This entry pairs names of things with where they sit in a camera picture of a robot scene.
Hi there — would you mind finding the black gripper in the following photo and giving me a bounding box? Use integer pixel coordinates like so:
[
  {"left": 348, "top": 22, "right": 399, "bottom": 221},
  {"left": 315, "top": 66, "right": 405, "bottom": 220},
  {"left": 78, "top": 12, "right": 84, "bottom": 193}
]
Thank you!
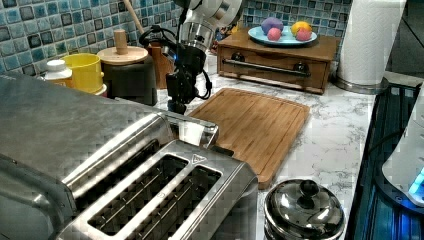
[{"left": 166, "top": 46, "right": 208, "bottom": 114}]

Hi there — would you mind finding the wooden spoon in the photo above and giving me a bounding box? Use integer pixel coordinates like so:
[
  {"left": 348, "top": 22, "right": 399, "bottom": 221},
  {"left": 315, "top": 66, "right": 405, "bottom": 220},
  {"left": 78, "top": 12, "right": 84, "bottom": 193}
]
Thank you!
[{"left": 123, "top": 0, "right": 144, "bottom": 34}]

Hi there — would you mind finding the bamboo cutting board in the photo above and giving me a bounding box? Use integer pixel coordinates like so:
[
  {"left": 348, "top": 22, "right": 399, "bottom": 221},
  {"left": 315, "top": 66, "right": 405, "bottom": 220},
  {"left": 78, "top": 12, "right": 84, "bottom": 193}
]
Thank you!
[{"left": 190, "top": 88, "right": 310, "bottom": 190}]

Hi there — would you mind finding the brown utensil holder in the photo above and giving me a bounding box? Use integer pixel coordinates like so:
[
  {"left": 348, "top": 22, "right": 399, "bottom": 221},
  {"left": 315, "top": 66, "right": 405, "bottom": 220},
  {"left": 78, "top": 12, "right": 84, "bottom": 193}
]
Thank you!
[{"left": 148, "top": 42, "right": 173, "bottom": 89}]

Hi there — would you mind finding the colourful cereal box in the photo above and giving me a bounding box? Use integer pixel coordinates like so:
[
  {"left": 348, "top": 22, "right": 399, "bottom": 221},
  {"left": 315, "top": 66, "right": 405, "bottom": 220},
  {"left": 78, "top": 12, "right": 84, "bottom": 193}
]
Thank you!
[{"left": 209, "top": 25, "right": 238, "bottom": 55}]

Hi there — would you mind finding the red toy strawberry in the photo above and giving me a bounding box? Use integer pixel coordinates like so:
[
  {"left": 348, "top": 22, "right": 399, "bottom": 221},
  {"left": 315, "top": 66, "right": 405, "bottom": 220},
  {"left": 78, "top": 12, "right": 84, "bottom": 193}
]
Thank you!
[{"left": 296, "top": 28, "right": 312, "bottom": 41}]

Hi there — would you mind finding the white paper towel roll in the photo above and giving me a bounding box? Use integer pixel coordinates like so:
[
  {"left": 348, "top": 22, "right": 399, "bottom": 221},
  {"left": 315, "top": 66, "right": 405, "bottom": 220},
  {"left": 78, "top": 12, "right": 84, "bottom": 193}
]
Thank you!
[{"left": 334, "top": 0, "right": 407, "bottom": 95}]

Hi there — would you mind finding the light blue plate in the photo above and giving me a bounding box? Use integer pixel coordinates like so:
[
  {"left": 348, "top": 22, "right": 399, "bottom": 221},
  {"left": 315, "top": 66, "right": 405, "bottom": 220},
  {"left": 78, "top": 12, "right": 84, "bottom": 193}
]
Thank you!
[{"left": 248, "top": 26, "right": 317, "bottom": 46}]

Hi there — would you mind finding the purple toy fruit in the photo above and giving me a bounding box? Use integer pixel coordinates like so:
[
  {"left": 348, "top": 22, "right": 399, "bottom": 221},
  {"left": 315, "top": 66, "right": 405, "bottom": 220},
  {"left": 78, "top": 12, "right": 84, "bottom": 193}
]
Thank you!
[{"left": 261, "top": 17, "right": 284, "bottom": 35}]

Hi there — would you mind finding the stainless steel pot lid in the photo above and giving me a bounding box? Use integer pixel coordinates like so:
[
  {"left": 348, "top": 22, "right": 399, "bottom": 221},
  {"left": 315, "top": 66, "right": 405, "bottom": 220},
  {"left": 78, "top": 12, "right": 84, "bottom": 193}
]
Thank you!
[{"left": 264, "top": 179, "right": 345, "bottom": 240}]

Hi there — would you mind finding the yellow orange toy fruit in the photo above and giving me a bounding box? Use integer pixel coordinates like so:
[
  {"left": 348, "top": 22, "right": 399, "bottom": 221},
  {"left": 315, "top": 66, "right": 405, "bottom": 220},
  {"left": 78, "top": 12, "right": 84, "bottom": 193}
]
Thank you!
[{"left": 291, "top": 21, "right": 312, "bottom": 36}]

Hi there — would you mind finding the white cap bottle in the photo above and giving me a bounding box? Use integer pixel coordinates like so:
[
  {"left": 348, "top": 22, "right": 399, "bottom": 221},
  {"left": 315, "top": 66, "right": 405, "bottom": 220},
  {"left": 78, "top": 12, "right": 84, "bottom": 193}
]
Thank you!
[{"left": 44, "top": 59, "right": 73, "bottom": 88}]

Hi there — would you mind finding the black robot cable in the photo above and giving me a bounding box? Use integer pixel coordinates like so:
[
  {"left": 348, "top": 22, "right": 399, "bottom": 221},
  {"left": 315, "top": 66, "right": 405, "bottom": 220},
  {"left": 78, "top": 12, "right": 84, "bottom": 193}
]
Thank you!
[{"left": 138, "top": 25, "right": 213, "bottom": 101}]

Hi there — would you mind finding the round wooden lid jar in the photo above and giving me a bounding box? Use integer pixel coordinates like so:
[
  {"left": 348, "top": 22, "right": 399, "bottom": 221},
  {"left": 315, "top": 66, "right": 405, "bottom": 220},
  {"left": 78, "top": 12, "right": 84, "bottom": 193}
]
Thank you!
[{"left": 97, "top": 29, "right": 158, "bottom": 106}]

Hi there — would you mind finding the yellow plastic cup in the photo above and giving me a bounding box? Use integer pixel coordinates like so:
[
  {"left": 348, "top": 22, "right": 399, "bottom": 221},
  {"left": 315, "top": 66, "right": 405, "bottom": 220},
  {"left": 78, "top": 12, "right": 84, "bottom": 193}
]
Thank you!
[{"left": 63, "top": 53, "right": 104, "bottom": 93}]

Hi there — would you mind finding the wooden drawer box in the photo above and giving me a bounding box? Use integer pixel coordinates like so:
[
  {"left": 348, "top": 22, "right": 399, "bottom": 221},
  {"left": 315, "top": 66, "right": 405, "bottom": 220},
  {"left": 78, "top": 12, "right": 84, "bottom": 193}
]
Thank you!
[{"left": 217, "top": 29, "right": 340, "bottom": 94}]

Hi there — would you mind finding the pink toy strawberry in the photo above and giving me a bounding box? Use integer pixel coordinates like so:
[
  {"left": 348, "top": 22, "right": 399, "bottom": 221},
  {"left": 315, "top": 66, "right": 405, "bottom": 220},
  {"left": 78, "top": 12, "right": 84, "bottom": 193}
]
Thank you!
[{"left": 267, "top": 28, "right": 282, "bottom": 41}]

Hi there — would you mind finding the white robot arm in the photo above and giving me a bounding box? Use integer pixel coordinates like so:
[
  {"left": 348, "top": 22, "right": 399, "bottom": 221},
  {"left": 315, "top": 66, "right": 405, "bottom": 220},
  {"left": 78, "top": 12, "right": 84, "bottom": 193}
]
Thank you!
[{"left": 166, "top": 0, "right": 244, "bottom": 114}]

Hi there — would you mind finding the silver two-slot toaster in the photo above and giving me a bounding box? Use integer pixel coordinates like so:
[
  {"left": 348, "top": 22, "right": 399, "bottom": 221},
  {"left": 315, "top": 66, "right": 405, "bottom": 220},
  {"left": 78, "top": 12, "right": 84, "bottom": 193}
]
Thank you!
[{"left": 56, "top": 140, "right": 258, "bottom": 240}]

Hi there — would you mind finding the stainless steel toaster oven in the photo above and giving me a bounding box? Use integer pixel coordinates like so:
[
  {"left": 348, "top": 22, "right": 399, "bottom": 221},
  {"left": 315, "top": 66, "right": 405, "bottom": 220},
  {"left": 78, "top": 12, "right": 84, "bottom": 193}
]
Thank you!
[{"left": 0, "top": 72, "right": 218, "bottom": 240}]

